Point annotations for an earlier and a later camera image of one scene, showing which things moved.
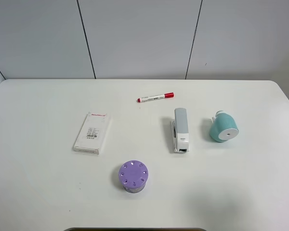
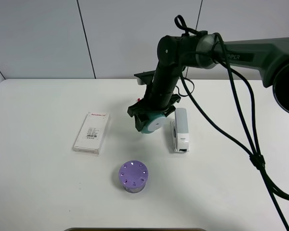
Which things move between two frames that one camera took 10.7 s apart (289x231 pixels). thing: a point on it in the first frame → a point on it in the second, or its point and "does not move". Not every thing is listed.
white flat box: [90, 135] does not move
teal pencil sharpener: [224, 128] → [153, 122]
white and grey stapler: [180, 131] does not move
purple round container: [133, 175] does not move
